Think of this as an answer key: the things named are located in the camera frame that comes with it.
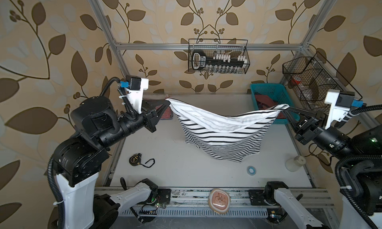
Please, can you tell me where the black tool in basket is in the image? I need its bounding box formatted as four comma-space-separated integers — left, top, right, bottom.
189, 50, 250, 72

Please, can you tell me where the maroon tank top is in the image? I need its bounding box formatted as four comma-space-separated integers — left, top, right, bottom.
254, 94, 279, 110

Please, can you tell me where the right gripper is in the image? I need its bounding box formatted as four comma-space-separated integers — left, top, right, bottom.
281, 105, 363, 169

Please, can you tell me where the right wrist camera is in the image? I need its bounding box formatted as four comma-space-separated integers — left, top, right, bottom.
324, 89, 364, 130

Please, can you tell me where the white plastic cup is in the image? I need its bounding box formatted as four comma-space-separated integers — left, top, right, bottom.
285, 155, 306, 172

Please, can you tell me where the back wire basket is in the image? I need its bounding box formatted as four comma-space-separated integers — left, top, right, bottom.
187, 38, 250, 74

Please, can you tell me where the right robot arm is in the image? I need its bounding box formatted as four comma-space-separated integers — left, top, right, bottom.
271, 105, 382, 229

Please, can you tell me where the blue tape roll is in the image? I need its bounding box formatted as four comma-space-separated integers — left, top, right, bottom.
247, 166, 257, 176

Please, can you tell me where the red striped folded tank top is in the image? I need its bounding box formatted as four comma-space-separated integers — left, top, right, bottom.
161, 107, 174, 120

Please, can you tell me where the pink round badge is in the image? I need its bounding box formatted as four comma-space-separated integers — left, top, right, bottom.
208, 188, 231, 215

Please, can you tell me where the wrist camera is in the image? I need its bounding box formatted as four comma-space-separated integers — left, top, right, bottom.
324, 89, 364, 130
119, 76, 149, 114

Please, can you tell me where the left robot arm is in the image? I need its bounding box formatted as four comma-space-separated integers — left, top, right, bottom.
46, 76, 170, 229

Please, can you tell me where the right wire basket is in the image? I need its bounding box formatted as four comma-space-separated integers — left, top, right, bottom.
283, 52, 363, 113

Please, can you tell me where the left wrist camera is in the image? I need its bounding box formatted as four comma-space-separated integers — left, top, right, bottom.
119, 76, 149, 114

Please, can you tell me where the wire basket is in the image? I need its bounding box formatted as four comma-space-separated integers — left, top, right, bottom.
187, 38, 250, 74
283, 52, 363, 113

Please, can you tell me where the teal plastic basket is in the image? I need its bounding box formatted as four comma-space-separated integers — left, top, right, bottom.
250, 83, 294, 111

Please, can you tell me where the black white striped tank top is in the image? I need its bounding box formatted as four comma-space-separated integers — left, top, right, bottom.
168, 98, 289, 163

